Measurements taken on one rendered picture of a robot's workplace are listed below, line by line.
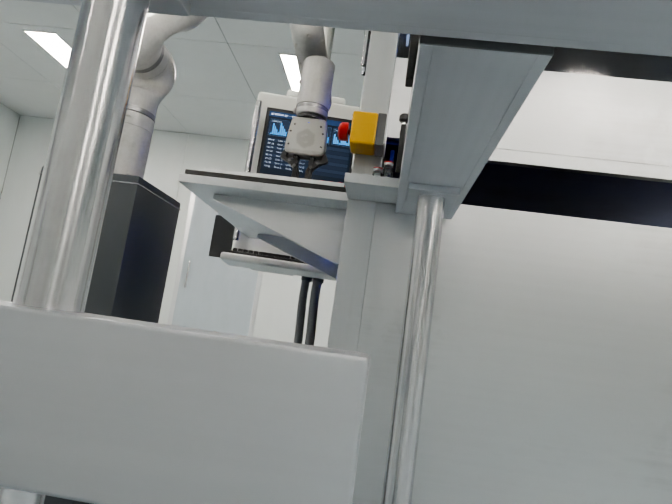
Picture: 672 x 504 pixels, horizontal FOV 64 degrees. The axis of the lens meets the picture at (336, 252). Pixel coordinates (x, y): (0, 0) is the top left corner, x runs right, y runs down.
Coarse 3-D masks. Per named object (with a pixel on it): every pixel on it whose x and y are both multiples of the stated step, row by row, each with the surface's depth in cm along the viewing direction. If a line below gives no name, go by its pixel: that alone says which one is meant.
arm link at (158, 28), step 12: (156, 24) 136; (168, 24) 138; (180, 24) 140; (192, 24) 143; (144, 36) 133; (156, 36) 135; (168, 36) 138; (144, 48) 134; (156, 48) 137; (144, 60) 137; (156, 60) 140
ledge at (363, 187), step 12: (348, 180) 106; (360, 180) 106; (372, 180) 106; (384, 180) 106; (396, 180) 105; (348, 192) 114; (360, 192) 112; (372, 192) 111; (384, 192) 110; (396, 192) 109
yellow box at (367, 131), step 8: (360, 112) 113; (368, 112) 113; (352, 120) 113; (360, 120) 113; (368, 120) 112; (376, 120) 112; (384, 120) 112; (352, 128) 113; (360, 128) 112; (368, 128) 112; (376, 128) 112; (384, 128) 112; (352, 136) 112; (360, 136) 112; (368, 136) 112; (376, 136) 112; (352, 144) 113; (360, 144) 112; (368, 144) 112; (376, 144) 112; (352, 152) 118; (360, 152) 117; (368, 152) 117; (376, 152) 116
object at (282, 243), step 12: (264, 240) 181; (276, 240) 181; (288, 240) 181; (288, 252) 180; (300, 252) 180; (312, 252) 179; (312, 264) 179; (324, 264) 178; (336, 264) 178; (336, 276) 177
